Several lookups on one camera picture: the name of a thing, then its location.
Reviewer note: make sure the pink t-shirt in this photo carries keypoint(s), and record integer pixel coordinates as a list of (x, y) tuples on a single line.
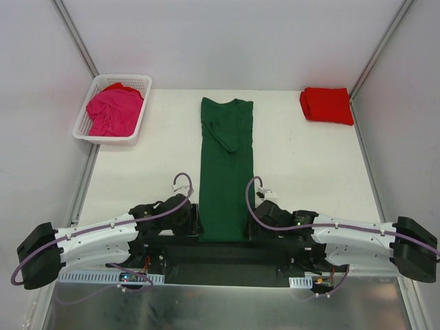
[(114, 111)]

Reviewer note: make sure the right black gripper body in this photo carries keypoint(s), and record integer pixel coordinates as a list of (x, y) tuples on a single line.
[(252, 220)]

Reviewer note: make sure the slotted cable duct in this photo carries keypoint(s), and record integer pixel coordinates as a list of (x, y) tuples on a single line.
[(100, 277), (305, 282)]

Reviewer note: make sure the right slotted cable duct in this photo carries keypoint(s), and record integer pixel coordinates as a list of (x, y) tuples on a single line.
[(305, 282)]

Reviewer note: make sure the white plastic basket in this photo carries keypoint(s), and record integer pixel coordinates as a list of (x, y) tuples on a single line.
[(83, 122)]

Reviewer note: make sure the right aluminium corner post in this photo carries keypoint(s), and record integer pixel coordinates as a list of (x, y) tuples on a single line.
[(404, 8)]

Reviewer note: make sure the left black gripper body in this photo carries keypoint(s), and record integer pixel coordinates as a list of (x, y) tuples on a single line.
[(194, 218)]

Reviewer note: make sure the aluminium corner post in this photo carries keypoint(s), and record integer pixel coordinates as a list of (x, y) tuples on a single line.
[(73, 32), (404, 8)]

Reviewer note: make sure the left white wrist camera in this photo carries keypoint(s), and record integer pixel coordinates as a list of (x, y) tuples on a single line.
[(181, 189)]

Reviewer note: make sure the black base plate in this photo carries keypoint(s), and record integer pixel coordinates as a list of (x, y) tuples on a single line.
[(226, 275)]

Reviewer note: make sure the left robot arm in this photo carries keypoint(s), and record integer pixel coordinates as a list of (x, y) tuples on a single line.
[(48, 252)]

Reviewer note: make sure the folded red t-shirt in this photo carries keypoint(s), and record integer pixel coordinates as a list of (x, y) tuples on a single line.
[(326, 105)]

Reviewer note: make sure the aluminium rail front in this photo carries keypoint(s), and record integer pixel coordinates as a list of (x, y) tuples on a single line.
[(378, 271)]

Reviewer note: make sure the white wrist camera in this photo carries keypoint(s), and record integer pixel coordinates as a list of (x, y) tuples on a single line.
[(181, 189), (265, 194)]

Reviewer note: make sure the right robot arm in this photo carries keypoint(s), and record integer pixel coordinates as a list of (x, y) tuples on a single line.
[(317, 242)]

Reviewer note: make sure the left slotted cable duct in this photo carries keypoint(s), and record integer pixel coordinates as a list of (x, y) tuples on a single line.
[(100, 277)]

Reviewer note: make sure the left aluminium corner post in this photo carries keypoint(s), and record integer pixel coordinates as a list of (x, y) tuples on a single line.
[(73, 32)]

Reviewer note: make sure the green t-shirt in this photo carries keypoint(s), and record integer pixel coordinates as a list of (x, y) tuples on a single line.
[(227, 166)]

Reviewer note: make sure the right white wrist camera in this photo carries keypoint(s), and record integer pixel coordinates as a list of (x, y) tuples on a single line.
[(265, 194)]

